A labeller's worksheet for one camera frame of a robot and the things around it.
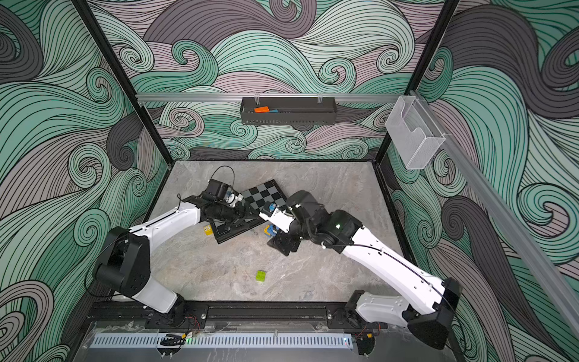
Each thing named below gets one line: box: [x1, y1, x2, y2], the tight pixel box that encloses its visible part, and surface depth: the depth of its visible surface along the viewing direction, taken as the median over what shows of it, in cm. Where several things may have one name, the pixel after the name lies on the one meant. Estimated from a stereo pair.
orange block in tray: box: [254, 105, 270, 114], surface depth 94 cm
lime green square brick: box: [255, 269, 267, 283], surface depth 83 cm
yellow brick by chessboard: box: [203, 224, 214, 237], surface depth 94 cm
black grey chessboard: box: [210, 179, 288, 245], surface depth 100 cm
